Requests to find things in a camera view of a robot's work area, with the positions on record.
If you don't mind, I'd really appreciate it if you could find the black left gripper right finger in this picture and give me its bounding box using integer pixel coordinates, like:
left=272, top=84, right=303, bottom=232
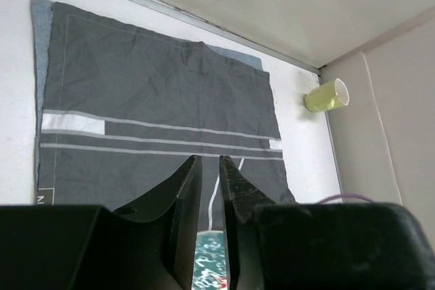
left=220, top=156, right=299, bottom=289

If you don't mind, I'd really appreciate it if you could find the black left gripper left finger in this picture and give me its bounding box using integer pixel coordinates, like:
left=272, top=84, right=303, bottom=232
left=113, top=156, right=203, bottom=289

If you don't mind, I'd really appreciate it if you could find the red and teal plate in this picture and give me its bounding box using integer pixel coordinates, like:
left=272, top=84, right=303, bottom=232
left=192, top=230, right=228, bottom=290

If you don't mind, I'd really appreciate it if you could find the grey striped cloth placemat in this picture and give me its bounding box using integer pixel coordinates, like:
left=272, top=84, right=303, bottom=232
left=31, top=0, right=295, bottom=231

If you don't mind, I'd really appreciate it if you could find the pale yellow mug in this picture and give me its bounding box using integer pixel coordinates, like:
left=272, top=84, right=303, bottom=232
left=304, top=78, right=350, bottom=113

